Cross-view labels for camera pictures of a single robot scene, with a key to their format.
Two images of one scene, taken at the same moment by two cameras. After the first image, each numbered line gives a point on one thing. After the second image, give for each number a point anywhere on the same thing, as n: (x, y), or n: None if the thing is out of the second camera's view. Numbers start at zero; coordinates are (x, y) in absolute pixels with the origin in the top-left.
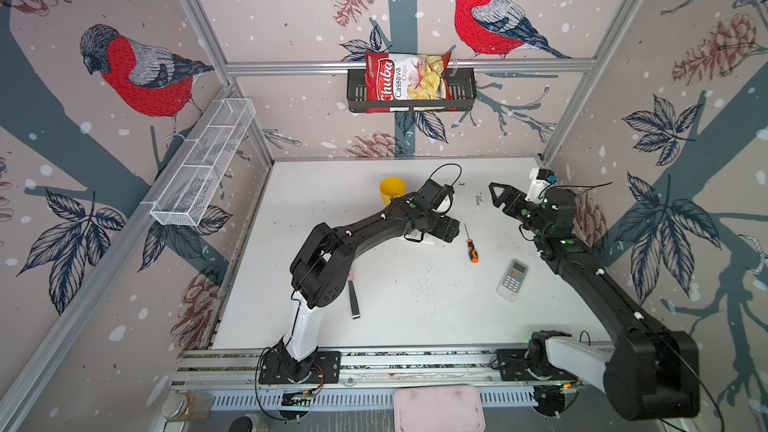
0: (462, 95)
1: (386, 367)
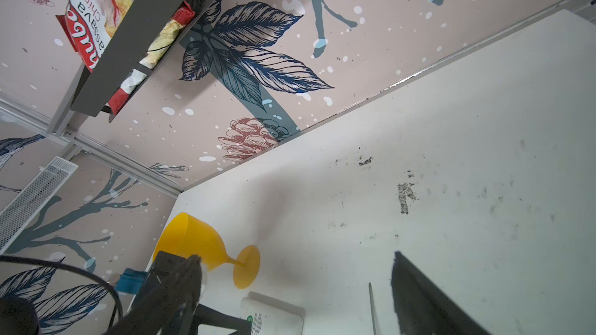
0: (173, 0)
1: None
